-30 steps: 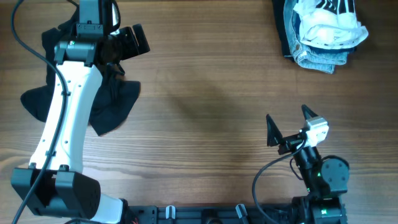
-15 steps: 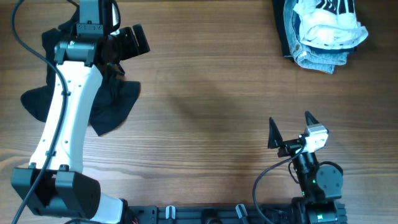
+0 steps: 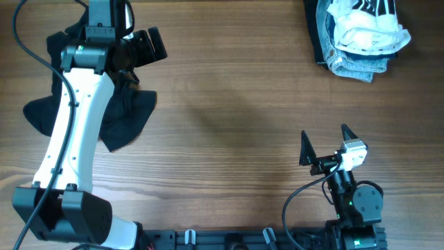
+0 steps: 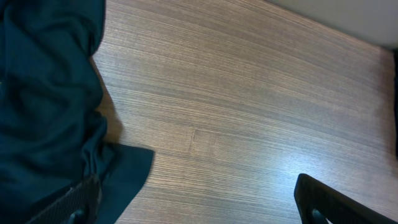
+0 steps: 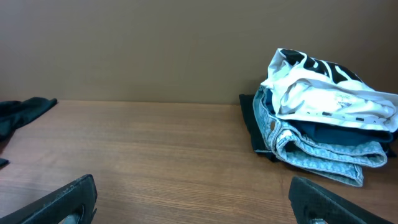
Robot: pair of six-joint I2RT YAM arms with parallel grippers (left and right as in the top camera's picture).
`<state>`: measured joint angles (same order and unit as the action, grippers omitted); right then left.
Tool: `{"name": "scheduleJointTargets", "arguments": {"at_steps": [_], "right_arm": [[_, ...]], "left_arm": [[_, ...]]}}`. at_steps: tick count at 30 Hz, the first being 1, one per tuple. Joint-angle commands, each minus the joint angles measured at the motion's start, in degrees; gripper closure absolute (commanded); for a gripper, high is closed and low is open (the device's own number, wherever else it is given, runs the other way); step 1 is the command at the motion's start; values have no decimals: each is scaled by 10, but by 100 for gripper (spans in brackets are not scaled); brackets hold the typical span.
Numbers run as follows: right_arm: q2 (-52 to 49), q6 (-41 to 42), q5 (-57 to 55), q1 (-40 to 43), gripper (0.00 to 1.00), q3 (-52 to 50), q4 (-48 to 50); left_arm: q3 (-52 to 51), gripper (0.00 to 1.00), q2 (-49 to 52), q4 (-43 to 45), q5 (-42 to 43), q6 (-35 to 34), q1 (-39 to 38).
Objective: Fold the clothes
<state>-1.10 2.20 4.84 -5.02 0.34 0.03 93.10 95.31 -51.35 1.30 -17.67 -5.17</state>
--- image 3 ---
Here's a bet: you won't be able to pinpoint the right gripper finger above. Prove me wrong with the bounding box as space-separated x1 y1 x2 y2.
299 130 317 166
341 124 359 141

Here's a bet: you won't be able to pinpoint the white t-shirt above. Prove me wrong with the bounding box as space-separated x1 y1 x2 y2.
327 0 411 56

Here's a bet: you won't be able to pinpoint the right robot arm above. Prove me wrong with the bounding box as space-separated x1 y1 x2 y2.
299 124 384 249

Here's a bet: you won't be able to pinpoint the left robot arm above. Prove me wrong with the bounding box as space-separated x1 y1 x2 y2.
12 1 167 249

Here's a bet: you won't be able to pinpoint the light blue denim jeans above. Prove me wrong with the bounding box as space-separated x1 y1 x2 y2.
315 0 395 83

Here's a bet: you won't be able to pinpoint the black t-shirt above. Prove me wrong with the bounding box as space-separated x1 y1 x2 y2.
23 12 157 152

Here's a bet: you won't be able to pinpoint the black folded garment under jeans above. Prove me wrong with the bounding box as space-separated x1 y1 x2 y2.
303 0 398 69

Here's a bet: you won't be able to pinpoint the right black camera cable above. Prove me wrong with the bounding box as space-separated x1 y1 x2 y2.
281 161 343 250

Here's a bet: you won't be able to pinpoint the black camera cable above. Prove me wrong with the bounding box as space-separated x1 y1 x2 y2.
281 161 343 250
12 0 87 250

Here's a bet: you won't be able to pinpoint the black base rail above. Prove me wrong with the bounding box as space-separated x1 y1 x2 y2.
138 227 388 250

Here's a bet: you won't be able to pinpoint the left black camera cable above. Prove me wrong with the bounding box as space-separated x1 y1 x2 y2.
12 0 87 250

